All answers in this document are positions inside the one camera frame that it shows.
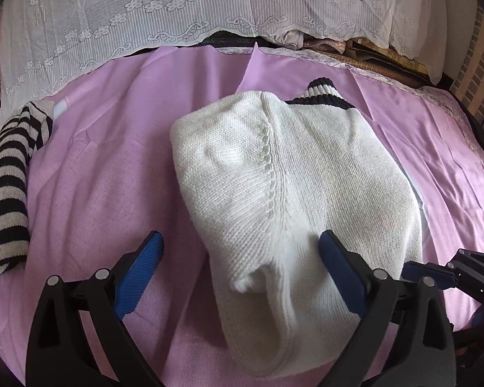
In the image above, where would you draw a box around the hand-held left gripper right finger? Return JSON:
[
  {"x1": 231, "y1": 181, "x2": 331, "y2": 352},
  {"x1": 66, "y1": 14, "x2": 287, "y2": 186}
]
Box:
[{"x1": 319, "y1": 230, "x2": 457, "y2": 387}]

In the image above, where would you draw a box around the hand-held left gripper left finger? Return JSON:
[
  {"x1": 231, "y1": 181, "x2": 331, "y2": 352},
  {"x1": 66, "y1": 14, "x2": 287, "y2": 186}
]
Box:
[{"x1": 25, "y1": 231, "x2": 165, "y2": 387}]

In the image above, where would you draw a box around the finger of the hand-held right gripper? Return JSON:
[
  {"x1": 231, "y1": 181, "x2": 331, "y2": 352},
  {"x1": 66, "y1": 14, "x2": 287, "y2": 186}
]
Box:
[{"x1": 401, "y1": 249, "x2": 484, "y2": 295}]

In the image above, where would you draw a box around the white knit sweater black trim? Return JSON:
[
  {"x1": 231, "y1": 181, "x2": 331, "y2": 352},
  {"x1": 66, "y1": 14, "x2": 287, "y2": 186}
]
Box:
[{"x1": 170, "y1": 77, "x2": 428, "y2": 380}]

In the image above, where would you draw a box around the purple bed sheet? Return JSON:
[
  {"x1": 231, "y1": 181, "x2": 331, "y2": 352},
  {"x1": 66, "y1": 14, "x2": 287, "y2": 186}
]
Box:
[{"x1": 0, "y1": 44, "x2": 484, "y2": 387}]

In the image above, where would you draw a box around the black white striped sweater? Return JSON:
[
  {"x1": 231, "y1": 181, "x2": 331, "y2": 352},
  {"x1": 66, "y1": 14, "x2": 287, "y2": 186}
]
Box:
[{"x1": 0, "y1": 101, "x2": 55, "y2": 281}]

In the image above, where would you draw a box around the brown woven mat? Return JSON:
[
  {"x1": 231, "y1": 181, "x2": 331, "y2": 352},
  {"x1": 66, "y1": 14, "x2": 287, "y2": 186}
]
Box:
[{"x1": 345, "y1": 37, "x2": 442, "y2": 85}]

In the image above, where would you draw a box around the pink patterned folded cloth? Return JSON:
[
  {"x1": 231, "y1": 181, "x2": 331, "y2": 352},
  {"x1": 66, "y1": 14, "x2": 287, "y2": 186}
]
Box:
[{"x1": 274, "y1": 28, "x2": 348, "y2": 54}]

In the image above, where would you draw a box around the dark cloth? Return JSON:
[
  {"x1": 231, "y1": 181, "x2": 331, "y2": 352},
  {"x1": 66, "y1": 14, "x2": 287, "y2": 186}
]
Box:
[{"x1": 123, "y1": 32, "x2": 279, "y2": 55}]

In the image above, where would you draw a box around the white lace cover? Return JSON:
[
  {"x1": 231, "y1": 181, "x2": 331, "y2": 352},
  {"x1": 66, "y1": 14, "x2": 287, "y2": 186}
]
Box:
[{"x1": 0, "y1": 0, "x2": 479, "y2": 97}]

